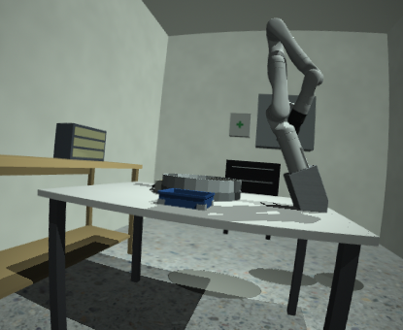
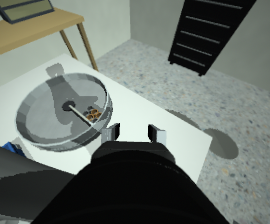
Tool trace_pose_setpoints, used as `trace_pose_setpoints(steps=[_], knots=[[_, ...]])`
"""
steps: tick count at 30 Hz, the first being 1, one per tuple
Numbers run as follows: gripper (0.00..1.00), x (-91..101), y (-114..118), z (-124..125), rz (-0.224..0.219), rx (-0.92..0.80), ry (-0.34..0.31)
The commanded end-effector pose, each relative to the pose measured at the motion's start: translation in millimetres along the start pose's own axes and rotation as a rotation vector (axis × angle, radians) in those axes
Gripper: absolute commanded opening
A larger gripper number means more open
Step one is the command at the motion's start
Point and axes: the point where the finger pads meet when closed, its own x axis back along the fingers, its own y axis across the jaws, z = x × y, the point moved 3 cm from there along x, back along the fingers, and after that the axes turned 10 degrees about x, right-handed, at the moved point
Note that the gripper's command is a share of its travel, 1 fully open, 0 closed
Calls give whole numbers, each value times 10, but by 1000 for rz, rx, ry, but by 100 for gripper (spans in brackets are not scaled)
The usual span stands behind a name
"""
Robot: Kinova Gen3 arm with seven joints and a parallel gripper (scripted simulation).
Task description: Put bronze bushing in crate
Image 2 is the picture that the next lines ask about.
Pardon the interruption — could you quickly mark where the grey metal ring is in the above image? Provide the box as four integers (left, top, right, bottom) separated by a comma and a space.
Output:
82, 111, 90, 118
87, 106, 94, 114

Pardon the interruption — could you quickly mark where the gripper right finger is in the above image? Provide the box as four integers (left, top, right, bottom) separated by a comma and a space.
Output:
148, 124, 167, 147

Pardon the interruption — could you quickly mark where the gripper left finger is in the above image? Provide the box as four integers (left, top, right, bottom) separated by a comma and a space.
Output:
101, 123, 120, 145

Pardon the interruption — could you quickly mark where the blue open crate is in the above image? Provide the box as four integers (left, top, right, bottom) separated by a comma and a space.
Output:
2, 142, 27, 158

